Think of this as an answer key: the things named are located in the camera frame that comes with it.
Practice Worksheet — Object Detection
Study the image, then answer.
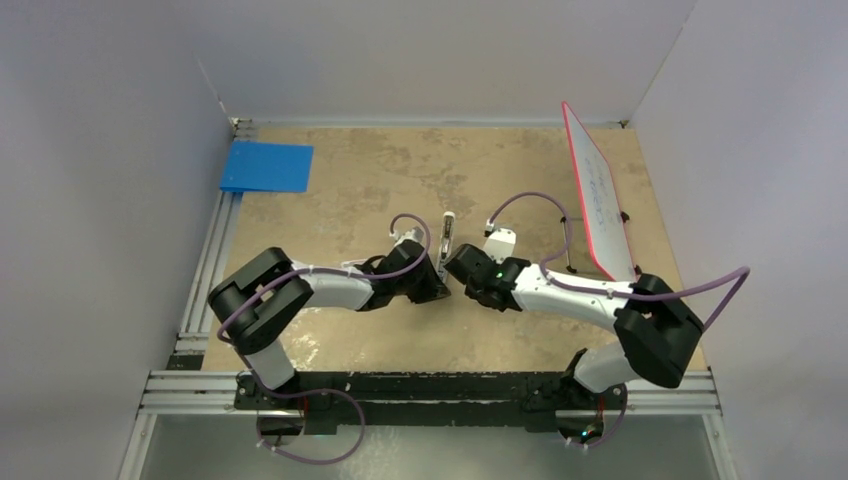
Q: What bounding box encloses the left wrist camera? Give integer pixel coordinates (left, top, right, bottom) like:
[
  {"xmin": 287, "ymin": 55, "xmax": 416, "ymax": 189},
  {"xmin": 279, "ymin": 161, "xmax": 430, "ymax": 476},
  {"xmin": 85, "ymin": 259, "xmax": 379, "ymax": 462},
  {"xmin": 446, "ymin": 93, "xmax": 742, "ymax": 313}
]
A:
[{"xmin": 389, "ymin": 226, "xmax": 430, "ymax": 249}]

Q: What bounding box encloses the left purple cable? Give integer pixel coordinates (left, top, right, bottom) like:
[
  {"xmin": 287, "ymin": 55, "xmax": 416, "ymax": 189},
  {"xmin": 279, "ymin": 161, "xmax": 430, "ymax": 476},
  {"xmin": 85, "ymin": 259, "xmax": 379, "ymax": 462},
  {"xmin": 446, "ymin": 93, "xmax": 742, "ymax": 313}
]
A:
[{"xmin": 216, "ymin": 212, "xmax": 433, "ymax": 399}]

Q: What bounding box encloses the white stapler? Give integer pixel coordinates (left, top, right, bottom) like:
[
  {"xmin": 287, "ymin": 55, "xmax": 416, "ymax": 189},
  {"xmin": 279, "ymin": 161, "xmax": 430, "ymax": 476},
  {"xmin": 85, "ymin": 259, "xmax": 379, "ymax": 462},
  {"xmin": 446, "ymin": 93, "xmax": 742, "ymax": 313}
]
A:
[{"xmin": 436, "ymin": 211, "xmax": 456, "ymax": 283}]

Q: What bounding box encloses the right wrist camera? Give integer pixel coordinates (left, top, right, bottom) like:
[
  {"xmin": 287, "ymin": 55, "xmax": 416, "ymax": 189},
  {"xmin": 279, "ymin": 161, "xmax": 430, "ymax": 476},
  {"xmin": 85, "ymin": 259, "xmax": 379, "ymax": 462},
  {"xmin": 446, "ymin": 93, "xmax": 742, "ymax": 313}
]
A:
[{"xmin": 483, "ymin": 223, "xmax": 517, "ymax": 263}]

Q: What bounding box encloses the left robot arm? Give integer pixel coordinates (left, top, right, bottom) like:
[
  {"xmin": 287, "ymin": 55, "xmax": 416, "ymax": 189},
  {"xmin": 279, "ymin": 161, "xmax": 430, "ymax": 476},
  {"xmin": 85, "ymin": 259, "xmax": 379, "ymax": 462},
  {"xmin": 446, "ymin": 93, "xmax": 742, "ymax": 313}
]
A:
[{"xmin": 207, "ymin": 239, "xmax": 450, "ymax": 409}]

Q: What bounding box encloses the blue plastic board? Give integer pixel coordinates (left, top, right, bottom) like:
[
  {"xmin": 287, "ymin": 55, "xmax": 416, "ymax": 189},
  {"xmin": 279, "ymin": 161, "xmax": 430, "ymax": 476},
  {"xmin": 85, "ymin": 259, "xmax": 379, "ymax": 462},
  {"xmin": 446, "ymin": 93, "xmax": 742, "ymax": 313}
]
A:
[{"xmin": 219, "ymin": 140, "xmax": 314, "ymax": 193}]

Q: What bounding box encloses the whiteboard metal stand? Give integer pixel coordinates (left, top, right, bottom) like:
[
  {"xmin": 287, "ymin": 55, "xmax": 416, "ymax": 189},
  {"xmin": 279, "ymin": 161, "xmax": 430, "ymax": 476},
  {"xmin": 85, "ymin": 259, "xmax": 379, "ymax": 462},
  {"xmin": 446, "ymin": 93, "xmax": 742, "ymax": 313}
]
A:
[{"xmin": 558, "ymin": 212, "xmax": 631, "ymax": 274}]

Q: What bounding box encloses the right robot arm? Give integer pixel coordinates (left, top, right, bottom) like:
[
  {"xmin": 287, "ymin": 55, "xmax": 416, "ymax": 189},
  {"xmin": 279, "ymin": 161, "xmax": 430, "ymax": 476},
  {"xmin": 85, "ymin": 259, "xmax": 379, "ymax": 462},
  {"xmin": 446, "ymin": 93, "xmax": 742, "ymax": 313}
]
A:
[{"xmin": 446, "ymin": 244, "xmax": 705, "ymax": 407}]

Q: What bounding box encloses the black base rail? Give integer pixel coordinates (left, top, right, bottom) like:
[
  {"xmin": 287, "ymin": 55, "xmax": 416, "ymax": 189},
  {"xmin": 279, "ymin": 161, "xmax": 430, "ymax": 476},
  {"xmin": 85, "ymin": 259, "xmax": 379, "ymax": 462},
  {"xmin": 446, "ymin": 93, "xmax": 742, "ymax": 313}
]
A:
[{"xmin": 234, "ymin": 371, "xmax": 625, "ymax": 436}]

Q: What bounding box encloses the red framed whiteboard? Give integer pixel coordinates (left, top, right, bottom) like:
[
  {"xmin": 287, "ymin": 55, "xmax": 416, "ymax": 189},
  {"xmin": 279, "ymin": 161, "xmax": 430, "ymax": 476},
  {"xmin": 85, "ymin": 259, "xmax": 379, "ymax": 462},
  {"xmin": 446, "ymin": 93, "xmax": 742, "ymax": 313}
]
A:
[{"xmin": 561, "ymin": 102, "xmax": 637, "ymax": 281}]

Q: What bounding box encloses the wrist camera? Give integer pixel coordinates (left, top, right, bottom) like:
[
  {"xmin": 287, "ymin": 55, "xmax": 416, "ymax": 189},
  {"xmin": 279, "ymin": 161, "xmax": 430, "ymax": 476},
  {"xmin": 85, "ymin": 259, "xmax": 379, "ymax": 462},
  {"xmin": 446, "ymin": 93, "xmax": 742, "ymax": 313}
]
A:
[
  {"xmin": 483, "ymin": 223, "xmax": 517, "ymax": 263},
  {"xmin": 389, "ymin": 226, "xmax": 430, "ymax": 249}
]

